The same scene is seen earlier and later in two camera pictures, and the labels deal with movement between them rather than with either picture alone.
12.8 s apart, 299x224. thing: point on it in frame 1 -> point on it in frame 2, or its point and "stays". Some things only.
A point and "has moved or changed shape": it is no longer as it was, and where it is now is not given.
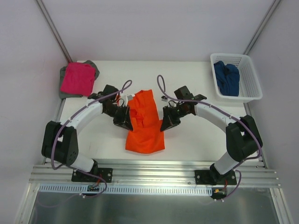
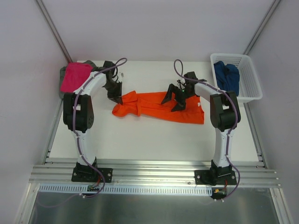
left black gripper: (120, 114) -> (114, 89)
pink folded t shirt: (78, 79) stays
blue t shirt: (228, 76) stays
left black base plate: (105, 173) stays
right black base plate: (208, 177) stays
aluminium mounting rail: (143, 174) stays
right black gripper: (171, 114) -> (178, 94)
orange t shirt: (146, 136) has moved or changed shape
